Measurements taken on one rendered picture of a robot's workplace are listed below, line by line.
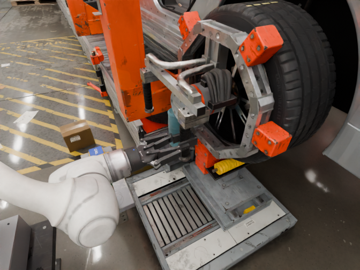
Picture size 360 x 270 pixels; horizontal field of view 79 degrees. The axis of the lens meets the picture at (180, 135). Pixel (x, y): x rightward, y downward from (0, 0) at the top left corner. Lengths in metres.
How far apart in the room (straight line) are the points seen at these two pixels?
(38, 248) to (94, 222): 0.82
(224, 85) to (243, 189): 0.85
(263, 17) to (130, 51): 0.65
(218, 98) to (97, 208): 0.43
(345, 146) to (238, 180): 0.69
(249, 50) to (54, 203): 0.62
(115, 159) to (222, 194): 0.84
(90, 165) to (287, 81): 0.61
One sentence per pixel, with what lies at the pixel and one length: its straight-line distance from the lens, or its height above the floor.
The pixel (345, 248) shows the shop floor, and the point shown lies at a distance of 1.72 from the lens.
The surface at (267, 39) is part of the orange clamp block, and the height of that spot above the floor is 1.14.
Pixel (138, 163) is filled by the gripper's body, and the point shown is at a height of 0.84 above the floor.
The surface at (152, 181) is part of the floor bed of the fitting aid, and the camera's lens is 1.57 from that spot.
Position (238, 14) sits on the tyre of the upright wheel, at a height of 1.16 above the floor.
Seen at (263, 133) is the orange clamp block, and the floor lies 0.88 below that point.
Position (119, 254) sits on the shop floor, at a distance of 1.45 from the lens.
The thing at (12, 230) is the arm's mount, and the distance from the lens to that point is 1.22.
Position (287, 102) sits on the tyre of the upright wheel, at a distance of 0.75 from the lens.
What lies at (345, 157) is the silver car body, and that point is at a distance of 0.92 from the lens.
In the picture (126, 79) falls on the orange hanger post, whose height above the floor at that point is 0.80.
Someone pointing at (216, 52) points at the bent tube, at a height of 1.05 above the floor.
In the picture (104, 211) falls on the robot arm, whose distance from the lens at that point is 0.48.
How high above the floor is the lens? 1.32
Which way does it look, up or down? 41 degrees down
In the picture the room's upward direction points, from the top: straight up
